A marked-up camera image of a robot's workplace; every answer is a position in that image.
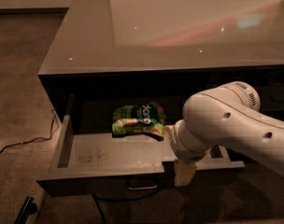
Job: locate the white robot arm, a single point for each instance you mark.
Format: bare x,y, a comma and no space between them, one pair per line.
230,116

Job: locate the black bar bottom left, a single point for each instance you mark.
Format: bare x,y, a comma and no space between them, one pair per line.
28,208

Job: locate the dark drawer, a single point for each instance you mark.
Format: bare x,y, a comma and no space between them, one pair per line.
89,159

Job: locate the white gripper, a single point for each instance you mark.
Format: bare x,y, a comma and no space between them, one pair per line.
190,154

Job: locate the dark drawer cabinet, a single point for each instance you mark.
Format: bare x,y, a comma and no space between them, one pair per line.
167,50

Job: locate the green snack bag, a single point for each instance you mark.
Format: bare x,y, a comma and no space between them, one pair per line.
148,119

